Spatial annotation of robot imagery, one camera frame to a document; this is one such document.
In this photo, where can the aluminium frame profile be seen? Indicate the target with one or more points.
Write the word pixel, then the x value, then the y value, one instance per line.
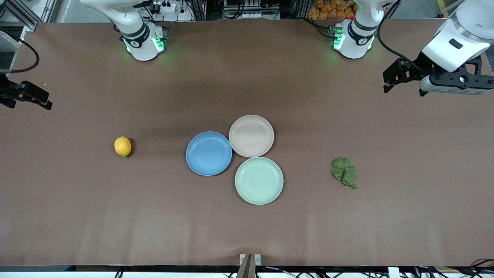
pixel 23 15

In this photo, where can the green lettuce leaf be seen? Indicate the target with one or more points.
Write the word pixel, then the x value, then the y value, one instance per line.
pixel 342 170

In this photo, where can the black table edge rail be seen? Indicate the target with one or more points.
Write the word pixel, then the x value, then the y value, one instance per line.
pixel 38 268

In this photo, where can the light green plate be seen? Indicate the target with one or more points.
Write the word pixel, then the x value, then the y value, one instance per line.
pixel 259 180

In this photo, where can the beige pink plate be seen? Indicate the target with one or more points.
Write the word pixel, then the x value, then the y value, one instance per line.
pixel 251 136

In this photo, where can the small white box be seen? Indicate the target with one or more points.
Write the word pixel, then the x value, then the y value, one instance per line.
pixel 393 272

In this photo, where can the white power strip black plugs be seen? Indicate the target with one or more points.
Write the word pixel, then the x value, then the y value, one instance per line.
pixel 164 7

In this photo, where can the yellow lemon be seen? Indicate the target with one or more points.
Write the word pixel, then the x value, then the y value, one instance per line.
pixel 122 146

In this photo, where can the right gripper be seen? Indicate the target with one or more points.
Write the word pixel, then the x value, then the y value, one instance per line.
pixel 8 94

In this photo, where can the metal bracket plate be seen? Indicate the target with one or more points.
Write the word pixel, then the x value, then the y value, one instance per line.
pixel 257 259

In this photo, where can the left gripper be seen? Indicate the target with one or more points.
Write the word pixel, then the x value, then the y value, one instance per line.
pixel 421 63

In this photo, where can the bag of orange fruit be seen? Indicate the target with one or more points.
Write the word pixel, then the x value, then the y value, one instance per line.
pixel 328 9

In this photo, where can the blue plate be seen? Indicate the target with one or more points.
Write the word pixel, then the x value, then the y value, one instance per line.
pixel 208 154

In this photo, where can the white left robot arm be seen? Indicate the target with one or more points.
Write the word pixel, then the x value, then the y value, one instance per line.
pixel 357 38

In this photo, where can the small white power strip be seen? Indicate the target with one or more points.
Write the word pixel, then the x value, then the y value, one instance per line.
pixel 254 15

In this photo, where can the grey camera support pole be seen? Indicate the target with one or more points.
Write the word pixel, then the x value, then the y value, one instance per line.
pixel 246 270

